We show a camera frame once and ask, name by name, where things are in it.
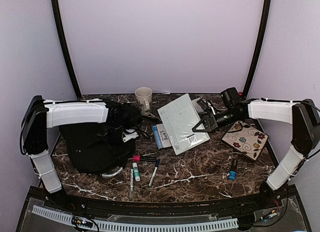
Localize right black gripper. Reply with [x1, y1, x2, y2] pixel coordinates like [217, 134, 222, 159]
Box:
[192, 108, 241, 133]

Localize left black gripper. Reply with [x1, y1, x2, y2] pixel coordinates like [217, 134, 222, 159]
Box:
[102, 123, 130, 160]

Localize grey notebook with barcode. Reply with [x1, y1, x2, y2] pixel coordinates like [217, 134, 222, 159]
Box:
[157, 93, 210, 155]

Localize black student backpack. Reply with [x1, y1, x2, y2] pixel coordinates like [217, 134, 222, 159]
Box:
[59, 100, 136, 175]

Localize dog picture book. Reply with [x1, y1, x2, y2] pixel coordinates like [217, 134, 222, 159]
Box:
[152, 123, 172, 150]

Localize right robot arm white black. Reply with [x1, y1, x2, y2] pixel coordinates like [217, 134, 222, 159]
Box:
[192, 96, 320, 209]

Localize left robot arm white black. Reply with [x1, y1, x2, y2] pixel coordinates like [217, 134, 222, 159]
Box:
[19, 95, 142, 210]

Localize clear bag with sandwich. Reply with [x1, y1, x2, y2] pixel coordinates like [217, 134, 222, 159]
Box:
[191, 97, 208, 114]

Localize cream ceramic mug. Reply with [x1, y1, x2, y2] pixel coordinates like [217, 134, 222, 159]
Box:
[134, 87, 153, 116]

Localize pink cap black marker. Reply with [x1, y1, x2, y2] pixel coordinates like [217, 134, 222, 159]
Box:
[132, 155, 157, 163]

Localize floral square plate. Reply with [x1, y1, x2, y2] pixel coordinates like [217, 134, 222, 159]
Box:
[221, 121, 269, 161]

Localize white glue stick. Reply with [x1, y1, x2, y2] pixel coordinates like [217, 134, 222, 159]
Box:
[132, 162, 141, 182]

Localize blue cap white marker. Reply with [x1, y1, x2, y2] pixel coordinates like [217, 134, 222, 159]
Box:
[148, 159, 160, 189]

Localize blue cap black marker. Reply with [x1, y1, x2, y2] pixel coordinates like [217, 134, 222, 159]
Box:
[229, 159, 238, 180]

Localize white clear pen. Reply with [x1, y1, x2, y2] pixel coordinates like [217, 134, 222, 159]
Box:
[129, 169, 134, 198]

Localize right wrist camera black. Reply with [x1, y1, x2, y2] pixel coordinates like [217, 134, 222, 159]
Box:
[220, 87, 245, 109]

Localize black front rail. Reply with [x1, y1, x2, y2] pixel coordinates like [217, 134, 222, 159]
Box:
[27, 185, 298, 220]

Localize white cable duct strip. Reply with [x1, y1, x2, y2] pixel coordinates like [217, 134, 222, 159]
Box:
[31, 205, 239, 232]

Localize right black frame post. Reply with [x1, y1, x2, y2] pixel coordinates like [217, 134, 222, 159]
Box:
[242, 0, 272, 98]

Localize black frame post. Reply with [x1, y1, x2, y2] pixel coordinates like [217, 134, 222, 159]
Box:
[51, 0, 82, 100]
[242, 0, 272, 98]

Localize left black frame post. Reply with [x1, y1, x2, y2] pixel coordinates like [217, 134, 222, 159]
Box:
[51, 0, 82, 100]

